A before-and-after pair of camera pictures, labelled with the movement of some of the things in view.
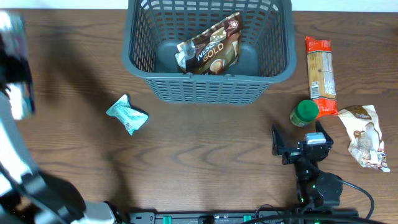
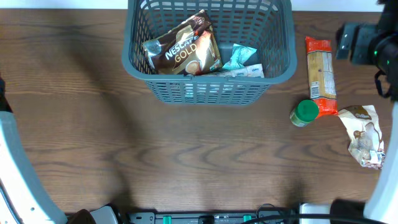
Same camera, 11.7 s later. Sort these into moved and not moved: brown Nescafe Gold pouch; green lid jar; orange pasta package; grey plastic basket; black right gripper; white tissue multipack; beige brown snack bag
Moved: white tissue multipack; brown Nescafe Gold pouch; black right gripper
Not moved: beige brown snack bag; green lid jar; orange pasta package; grey plastic basket
